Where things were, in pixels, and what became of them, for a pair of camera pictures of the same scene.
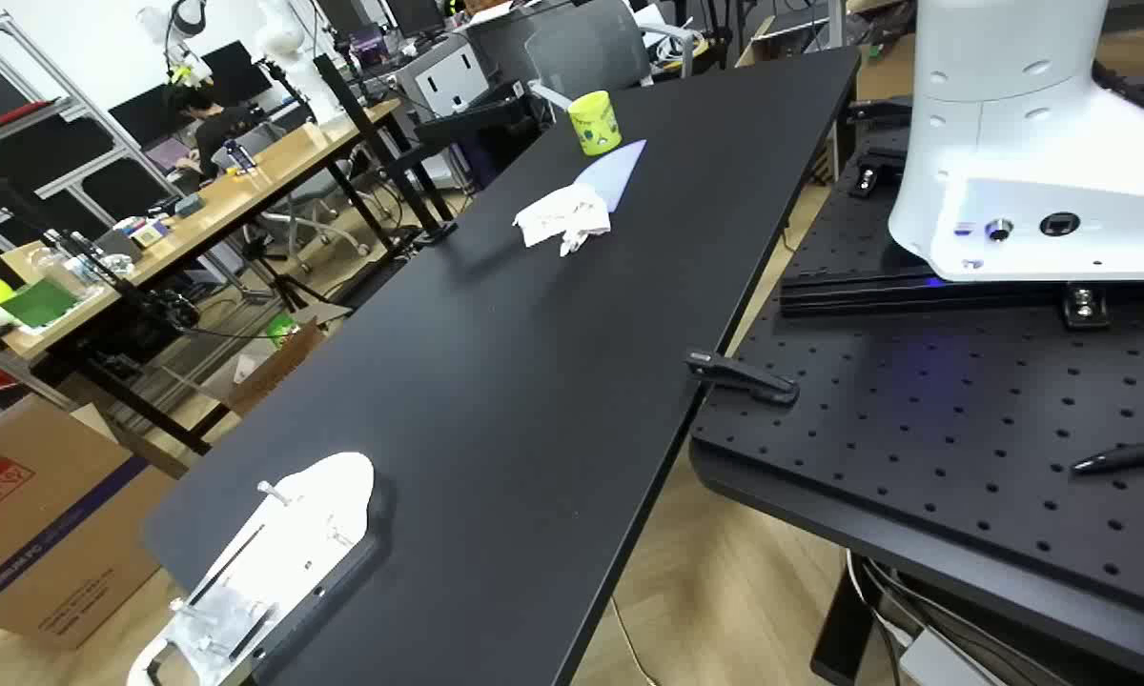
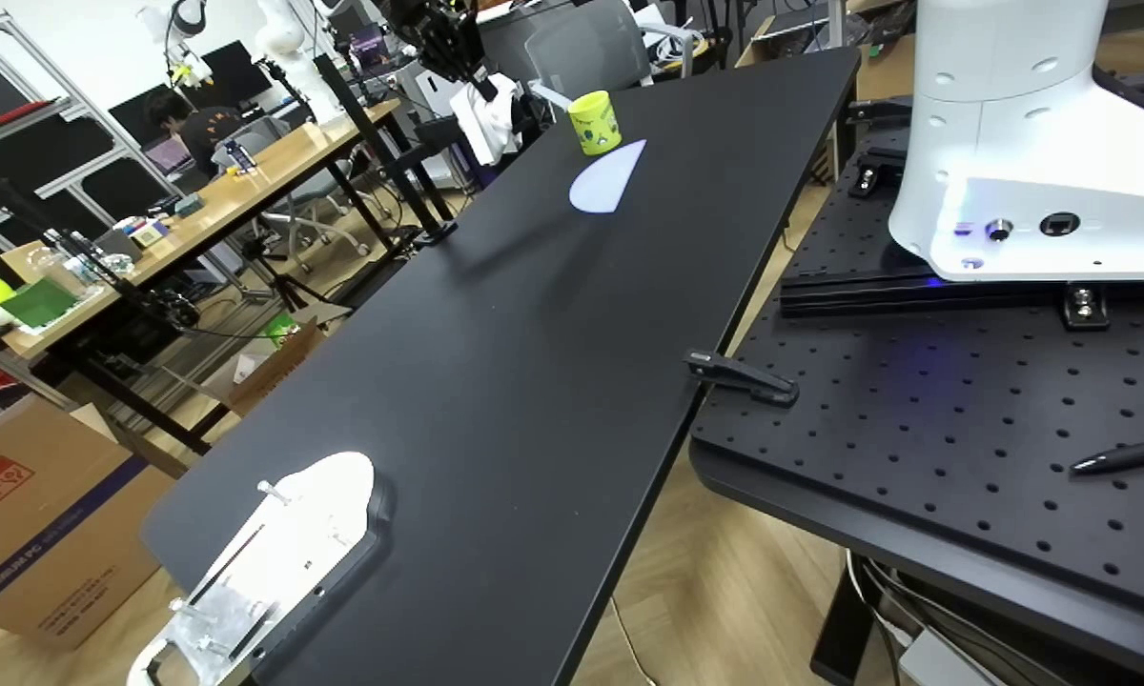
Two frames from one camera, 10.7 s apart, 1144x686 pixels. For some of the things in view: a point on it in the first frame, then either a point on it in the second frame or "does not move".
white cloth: [569, 217] to [489, 127]
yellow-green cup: [596, 122] does not move
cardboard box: [49, 523] does not move
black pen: [1121, 455] does not move
